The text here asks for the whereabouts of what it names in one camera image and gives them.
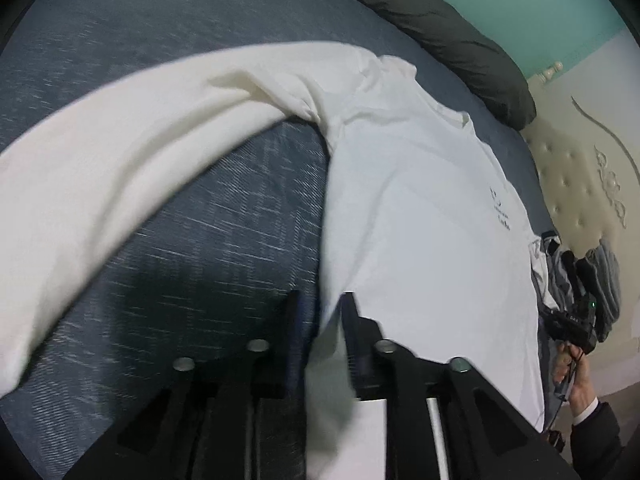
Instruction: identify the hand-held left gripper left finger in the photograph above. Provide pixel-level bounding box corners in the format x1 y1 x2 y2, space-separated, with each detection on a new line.
65 290 308 480

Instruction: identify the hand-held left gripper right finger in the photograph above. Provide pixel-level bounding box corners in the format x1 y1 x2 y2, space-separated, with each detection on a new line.
340 291 581 480

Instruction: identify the white long-sleeve shirt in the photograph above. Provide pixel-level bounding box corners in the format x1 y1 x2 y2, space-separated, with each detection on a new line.
0 40 546 480

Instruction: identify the person's right forearm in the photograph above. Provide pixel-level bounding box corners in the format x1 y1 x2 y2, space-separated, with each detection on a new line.
570 397 623 480

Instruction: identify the grey striped clothes heap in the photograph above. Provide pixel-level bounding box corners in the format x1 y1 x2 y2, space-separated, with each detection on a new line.
530 230 623 346

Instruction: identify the person's right hand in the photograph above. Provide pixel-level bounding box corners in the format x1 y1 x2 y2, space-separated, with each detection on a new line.
552 342 599 418

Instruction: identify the cream tufted headboard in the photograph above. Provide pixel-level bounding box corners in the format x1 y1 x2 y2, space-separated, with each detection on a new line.
520 30 640 401

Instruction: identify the dark grey rolled duvet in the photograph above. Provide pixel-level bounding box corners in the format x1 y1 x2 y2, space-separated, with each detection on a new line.
280 0 537 130

